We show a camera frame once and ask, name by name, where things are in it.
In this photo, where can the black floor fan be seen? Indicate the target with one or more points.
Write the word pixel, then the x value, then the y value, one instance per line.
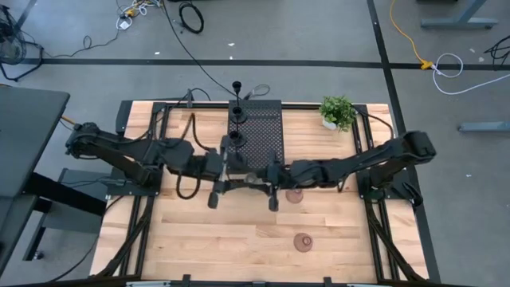
pixel 12 44

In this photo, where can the clear glass candle holder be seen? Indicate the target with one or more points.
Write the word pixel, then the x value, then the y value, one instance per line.
pixel 250 178

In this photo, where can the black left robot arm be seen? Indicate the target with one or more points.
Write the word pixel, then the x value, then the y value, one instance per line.
pixel 119 147

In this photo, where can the black perforated metal shelf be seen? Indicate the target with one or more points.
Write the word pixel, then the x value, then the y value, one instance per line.
pixel 263 131

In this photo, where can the white power strip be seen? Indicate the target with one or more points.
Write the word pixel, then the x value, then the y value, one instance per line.
pixel 125 24

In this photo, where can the grey side table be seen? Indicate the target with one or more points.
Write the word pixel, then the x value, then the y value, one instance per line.
pixel 24 131

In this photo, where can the black aluminium rig frame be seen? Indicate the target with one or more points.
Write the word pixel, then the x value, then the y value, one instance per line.
pixel 143 227

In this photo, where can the brown round disc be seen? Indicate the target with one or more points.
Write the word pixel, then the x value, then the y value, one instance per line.
pixel 303 242

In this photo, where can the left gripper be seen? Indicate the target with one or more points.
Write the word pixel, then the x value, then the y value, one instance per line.
pixel 215 163

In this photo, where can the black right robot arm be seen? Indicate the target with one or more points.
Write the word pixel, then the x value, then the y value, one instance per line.
pixel 358 159

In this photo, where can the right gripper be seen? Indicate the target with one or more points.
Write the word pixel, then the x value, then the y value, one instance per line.
pixel 279 173

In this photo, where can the small potted green plant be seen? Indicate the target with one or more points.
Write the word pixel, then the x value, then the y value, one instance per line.
pixel 338 111

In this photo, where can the pink glass candle holder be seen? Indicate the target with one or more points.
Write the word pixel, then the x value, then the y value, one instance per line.
pixel 294 196

